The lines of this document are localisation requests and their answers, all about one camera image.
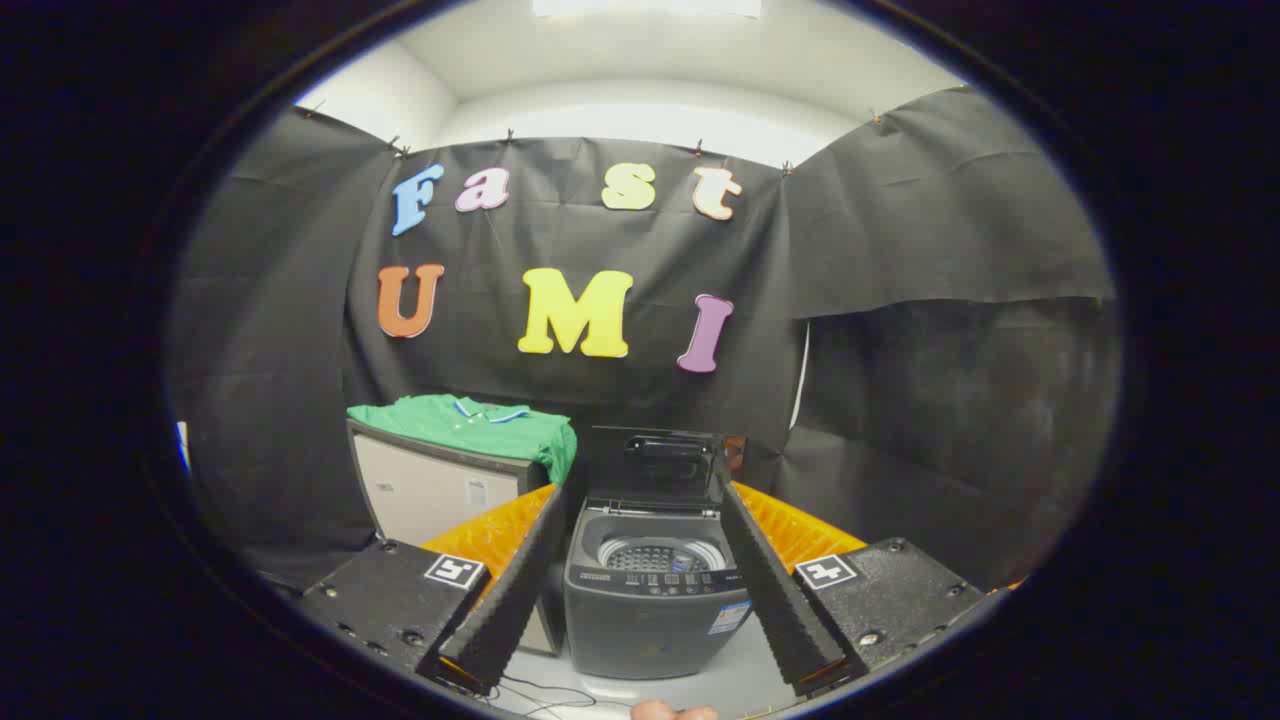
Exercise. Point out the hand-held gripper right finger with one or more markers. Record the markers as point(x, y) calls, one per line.
point(770, 590)

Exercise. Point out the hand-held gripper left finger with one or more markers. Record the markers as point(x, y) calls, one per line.
point(520, 590)

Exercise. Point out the grey washing machine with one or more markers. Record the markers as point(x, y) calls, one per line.
point(640, 630)

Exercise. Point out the green polo shirt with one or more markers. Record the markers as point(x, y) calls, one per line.
point(450, 425)

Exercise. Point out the grey cabinet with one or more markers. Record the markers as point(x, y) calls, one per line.
point(420, 492)

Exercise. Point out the black backdrop cloth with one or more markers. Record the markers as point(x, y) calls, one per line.
point(880, 250)

